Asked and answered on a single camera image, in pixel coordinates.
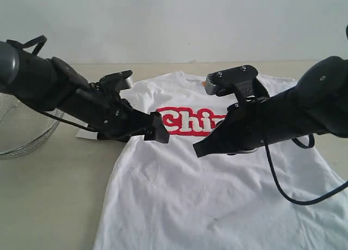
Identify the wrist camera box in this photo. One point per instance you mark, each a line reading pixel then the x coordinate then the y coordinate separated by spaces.
pixel 241 81
pixel 117 82

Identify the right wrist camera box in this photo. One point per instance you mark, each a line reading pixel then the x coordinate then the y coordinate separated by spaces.
pixel 241 81

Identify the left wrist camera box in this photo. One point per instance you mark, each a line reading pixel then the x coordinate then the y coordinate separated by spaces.
pixel 117 82

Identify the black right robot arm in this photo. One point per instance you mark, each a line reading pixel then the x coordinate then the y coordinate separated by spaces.
pixel 316 104

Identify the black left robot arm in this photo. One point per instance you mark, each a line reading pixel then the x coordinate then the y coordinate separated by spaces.
pixel 48 84

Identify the round metal mesh basket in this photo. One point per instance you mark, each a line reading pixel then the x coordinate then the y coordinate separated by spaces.
pixel 22 129

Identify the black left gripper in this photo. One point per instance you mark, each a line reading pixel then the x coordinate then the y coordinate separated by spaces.
pixel 110 115

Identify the white t-shirt red lettering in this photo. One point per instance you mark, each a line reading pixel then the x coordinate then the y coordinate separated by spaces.
pixel 162 196

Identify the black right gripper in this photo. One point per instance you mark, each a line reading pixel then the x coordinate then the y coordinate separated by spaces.
pixel 243 130

